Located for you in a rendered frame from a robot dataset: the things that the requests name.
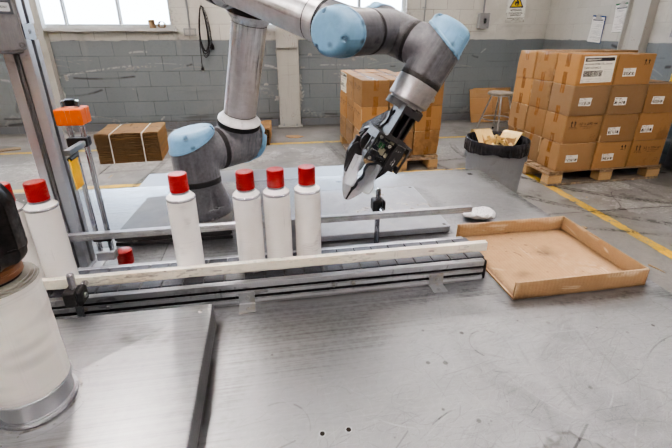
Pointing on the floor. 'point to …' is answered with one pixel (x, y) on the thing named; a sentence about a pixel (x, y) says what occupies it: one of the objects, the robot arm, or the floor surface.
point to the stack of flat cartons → (132, 143)
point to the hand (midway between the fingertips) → (348, 191)
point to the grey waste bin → (498, 168)
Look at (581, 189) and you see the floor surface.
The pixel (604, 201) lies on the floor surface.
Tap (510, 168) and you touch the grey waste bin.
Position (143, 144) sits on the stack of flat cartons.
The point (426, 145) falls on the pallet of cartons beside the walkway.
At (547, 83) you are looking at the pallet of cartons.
